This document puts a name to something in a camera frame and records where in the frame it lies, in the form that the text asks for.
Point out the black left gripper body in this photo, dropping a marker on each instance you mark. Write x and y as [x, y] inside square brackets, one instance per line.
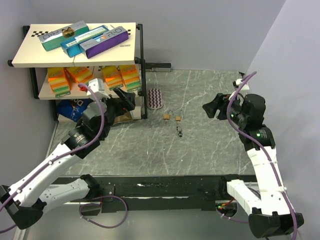
[114, 108]

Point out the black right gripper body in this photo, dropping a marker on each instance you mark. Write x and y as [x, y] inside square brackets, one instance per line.
[223, 102]

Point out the brass padlock long shackle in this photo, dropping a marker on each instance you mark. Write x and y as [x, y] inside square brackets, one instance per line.
[179, 116]

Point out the small key bunch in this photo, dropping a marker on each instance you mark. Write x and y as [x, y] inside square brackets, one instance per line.
[179, 130]

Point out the brass padlock short shackle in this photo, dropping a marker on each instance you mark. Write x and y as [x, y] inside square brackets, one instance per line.
[167, 116]

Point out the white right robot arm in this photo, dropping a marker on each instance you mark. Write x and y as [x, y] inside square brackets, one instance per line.
[262, 170]

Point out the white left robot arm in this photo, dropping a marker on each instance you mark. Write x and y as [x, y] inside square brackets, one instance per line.
[29, 199]

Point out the brown snack bag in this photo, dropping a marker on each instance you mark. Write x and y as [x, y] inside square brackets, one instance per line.
[126, 117]

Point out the orange green sponge pack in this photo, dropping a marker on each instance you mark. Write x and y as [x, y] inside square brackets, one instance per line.
[79, 74]
[130, 77]
[58, 81]
[112, 77]

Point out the purple wavy scrub pad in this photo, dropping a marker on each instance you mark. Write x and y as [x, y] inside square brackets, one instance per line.
[154, 99]

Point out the blue Doritos bag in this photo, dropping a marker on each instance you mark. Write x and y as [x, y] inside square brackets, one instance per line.
[72, 109]

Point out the purple grey R+O box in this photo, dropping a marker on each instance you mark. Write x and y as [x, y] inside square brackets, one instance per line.
[101, 43]

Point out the blue carton box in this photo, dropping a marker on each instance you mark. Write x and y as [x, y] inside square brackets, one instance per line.
[72, 46]

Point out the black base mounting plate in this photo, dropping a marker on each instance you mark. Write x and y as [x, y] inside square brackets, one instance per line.
[161, 192]

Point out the teal grey R+O box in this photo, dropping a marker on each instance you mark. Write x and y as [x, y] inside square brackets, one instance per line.
[53, 39]

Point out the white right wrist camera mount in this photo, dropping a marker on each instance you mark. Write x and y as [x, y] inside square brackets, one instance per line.
[237, 83]

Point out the black bracket at back wall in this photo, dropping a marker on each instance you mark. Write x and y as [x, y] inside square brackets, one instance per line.
[158, 67]

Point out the black frame shelf rack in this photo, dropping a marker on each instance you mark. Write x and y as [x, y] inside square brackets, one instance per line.
[32, 55]

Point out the aluminium rail frame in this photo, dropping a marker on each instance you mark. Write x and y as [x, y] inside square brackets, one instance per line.
[269, 211]

